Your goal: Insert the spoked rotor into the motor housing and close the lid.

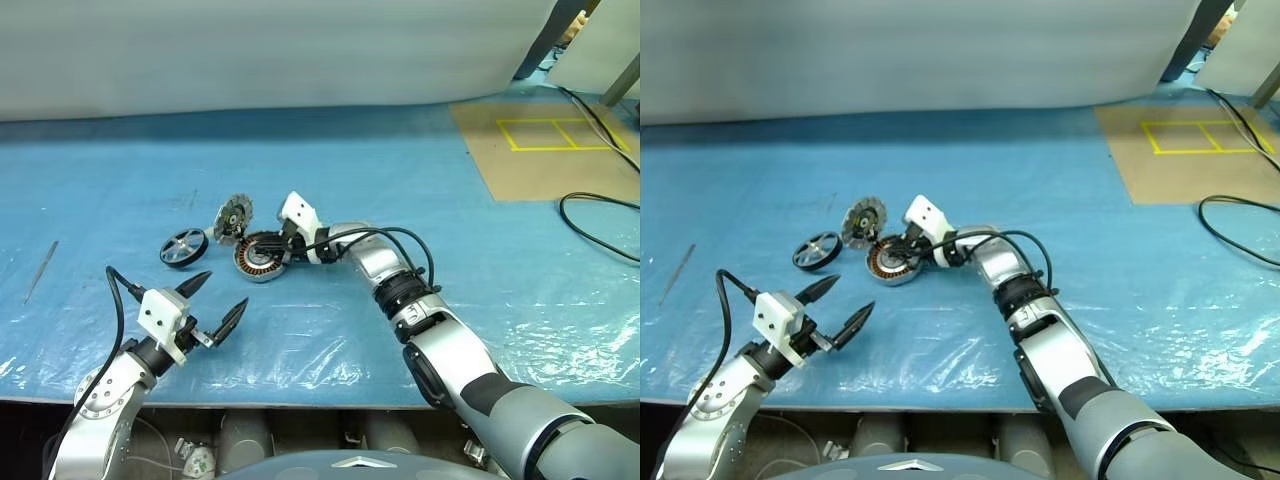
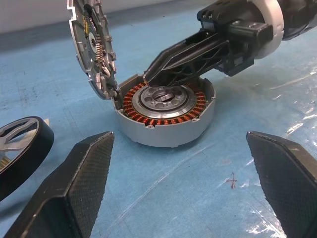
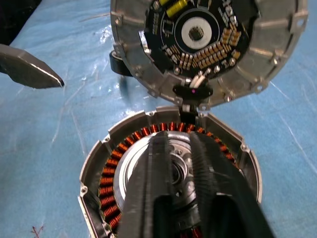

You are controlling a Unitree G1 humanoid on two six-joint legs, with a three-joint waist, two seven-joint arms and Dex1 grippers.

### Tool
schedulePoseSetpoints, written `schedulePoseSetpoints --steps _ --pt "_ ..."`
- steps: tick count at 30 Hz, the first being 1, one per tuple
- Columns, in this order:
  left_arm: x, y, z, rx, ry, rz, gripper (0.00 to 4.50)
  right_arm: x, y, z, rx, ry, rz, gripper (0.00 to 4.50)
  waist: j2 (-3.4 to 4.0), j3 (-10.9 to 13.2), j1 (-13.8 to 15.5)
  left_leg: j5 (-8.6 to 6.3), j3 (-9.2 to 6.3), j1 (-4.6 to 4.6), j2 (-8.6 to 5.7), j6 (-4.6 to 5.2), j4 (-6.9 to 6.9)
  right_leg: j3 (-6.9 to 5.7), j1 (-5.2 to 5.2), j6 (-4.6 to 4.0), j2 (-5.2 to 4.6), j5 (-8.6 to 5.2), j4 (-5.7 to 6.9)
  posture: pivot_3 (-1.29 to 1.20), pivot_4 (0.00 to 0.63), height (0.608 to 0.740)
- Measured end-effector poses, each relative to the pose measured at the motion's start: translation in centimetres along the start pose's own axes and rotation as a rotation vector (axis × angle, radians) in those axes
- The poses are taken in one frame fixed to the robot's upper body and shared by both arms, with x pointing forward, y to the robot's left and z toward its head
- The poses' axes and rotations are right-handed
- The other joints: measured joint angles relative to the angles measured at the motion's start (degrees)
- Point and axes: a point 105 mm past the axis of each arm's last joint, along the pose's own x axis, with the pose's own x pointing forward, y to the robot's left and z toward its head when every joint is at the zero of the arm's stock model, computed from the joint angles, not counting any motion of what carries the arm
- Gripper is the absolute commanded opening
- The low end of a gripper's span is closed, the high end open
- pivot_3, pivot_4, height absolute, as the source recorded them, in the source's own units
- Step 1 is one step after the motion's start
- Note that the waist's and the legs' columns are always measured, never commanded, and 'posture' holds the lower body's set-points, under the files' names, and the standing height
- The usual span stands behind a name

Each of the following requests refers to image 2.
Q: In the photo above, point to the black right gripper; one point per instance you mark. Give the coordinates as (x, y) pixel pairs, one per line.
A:
(218, 17)

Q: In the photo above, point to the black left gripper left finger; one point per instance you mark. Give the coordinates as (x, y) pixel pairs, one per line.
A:
(74, 193)

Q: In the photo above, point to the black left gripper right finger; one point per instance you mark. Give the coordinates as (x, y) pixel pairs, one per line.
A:
(287, 178)

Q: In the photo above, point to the grey motor housing copper windings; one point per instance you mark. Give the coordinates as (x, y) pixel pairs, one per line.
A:
(158, 135)

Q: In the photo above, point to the grey round motor lid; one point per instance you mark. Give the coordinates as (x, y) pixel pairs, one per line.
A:
(81, 42)

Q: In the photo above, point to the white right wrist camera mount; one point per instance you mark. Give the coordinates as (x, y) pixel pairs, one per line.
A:
(275, 15)

